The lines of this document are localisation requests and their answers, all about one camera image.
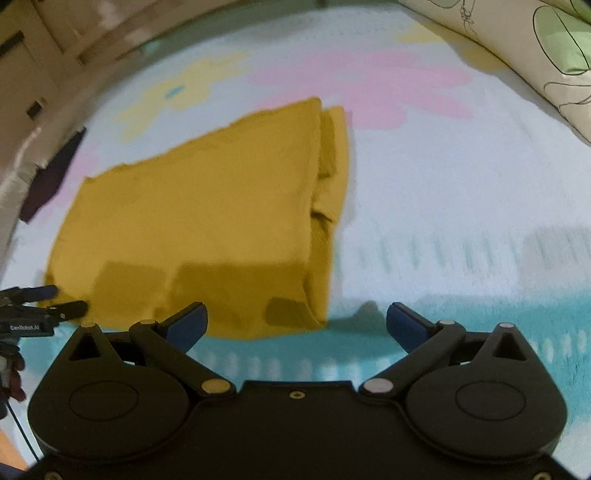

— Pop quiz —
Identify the person's left hand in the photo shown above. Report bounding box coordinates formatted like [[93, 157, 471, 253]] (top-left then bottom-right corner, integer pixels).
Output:
[[6, 352, 27, 402]]

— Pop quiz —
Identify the dark folded cloth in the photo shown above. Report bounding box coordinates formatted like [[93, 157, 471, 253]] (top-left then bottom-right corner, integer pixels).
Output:
[[20, 126, 88, 224]]

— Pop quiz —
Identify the yellow knit sweater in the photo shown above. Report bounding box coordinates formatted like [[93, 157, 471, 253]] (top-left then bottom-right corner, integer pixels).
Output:
[[43, 96, 355, 343]]

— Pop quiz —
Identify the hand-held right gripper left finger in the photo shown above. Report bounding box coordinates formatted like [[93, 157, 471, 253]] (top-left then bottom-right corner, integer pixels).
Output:
[[67, 302, 237, 399]]

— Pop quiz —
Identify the folded floral quilt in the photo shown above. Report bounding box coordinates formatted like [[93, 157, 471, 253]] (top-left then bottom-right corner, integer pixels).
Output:
[[396, 0, 591, 147]]

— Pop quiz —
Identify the beige pillow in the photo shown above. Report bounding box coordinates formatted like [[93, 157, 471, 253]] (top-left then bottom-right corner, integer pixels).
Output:
[[0, 108, 90, 278]]

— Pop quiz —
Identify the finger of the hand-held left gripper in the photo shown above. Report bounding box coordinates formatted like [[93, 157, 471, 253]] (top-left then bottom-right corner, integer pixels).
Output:
[[0, 285, 59, 305], [45, 299, 89, 322]]

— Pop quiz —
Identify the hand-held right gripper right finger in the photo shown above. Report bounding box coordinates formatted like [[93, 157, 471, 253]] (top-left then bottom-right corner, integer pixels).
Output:
[[358, 302, 533, 398]]

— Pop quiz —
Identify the wooden headboard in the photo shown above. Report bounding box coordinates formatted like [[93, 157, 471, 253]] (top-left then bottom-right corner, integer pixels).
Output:
[[28, 0, 259, 93]]

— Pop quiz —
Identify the wooden cabinet with black handle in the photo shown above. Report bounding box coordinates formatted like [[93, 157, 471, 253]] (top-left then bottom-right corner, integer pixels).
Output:
[[0, 0, 84, 121]]

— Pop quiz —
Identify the black cable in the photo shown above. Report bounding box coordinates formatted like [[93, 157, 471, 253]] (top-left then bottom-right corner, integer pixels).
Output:
[[6, 399, 40, 464]]

